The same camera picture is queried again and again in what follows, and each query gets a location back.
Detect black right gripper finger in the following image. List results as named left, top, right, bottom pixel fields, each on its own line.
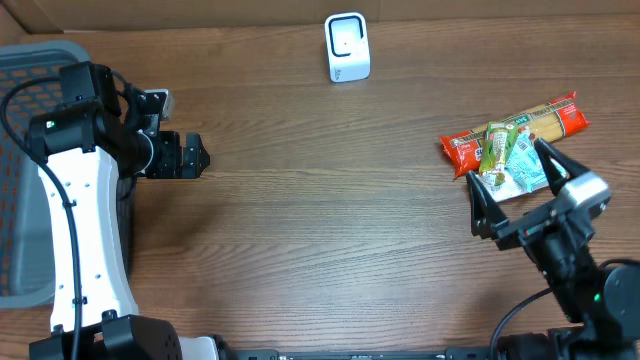
left=534, top=138, right=590, bottom=196
left=465, top=171, right=509, bottom=239

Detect white tube with tan cap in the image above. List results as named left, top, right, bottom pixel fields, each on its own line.
left=470, top=172, right=548, bottom=203

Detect light blue snack packet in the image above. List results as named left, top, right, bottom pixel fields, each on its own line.
left=506, top=129, right=548, bottom=193

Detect orange spaghetti pasta packet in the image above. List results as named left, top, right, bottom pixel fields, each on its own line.
left=440, top=92, right=590, bottom=177

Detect green snack packet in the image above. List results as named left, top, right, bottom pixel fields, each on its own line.
left=479, top=122, right=518, bottom=186

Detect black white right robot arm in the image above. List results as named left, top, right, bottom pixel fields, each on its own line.
left=466, top=139, right=639, bottom=359

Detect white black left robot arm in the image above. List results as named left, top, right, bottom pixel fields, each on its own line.
left=27, top=61, right=220, bottom=359

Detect white barcode scanner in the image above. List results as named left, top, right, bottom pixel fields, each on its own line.
left=324, top=12, right=371, bottom=83

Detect dark grey plastic basket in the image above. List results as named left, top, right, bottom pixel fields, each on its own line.
left=0, top=39, right=136, bottom=310

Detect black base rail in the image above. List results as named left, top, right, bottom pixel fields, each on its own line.
left=220, top=347, right=491, bottom=360

